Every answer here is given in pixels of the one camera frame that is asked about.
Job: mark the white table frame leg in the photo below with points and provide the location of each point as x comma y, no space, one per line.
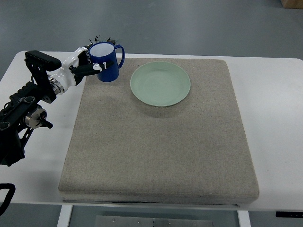
65,215
243,218

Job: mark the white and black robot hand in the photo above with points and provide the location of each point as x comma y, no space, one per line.
72,71

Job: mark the light green plate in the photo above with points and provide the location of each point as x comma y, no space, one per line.
160,84

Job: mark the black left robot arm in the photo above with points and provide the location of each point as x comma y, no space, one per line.
14,128

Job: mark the blue mug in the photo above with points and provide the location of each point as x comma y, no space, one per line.
104,59

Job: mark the black table control panel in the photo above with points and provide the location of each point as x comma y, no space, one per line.
289,214

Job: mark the grey fabric cushion mat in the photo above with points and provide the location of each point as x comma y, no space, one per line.
194,152

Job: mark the small device with wires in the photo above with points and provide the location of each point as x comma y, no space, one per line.
98,39

